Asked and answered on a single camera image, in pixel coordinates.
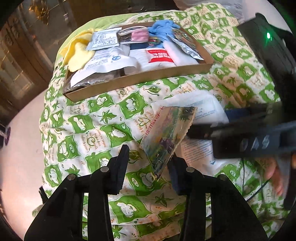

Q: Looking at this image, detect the white gauze packet red label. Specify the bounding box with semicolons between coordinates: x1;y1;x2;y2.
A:
124;48;176;75

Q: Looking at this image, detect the person's right hand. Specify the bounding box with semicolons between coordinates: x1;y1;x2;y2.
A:
262;157;284;196

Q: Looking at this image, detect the shallow cardboard box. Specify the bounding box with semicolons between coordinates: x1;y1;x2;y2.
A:
63;27;214;102

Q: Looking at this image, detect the blue knitted cloth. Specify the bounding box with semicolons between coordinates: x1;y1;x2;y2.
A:
148;20;180;42

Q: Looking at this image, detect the colourful sticks packet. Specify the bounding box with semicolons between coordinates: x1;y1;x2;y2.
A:
147;36;162;48

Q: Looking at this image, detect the dark blue cloth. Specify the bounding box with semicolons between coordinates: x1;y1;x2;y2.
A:
129;41;165;50

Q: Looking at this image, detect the grey text sachet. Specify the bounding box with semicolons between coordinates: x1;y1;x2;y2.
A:
86;27;122;51

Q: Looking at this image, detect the yellow cloth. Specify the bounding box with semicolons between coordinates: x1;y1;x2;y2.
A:
58;29;95;73

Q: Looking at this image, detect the white blue-logo gauze packet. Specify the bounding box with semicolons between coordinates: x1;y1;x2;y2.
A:
70;45;137;87

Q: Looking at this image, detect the white medical gauze packet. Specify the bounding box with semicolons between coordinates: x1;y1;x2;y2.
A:
150;90;241;176

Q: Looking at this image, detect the pink mask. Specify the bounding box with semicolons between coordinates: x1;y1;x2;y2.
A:
117;26;149;44

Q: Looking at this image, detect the white foam sheet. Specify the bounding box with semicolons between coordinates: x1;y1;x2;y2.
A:
163;41;199;66

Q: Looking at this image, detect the dark wooden cabinet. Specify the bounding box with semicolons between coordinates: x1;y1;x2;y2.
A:
0;0;77;117

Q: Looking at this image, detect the silver foil packet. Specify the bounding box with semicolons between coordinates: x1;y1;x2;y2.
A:
168;28;204;61

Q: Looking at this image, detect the colourful picture sachet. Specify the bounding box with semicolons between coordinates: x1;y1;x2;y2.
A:
140;106;198;179

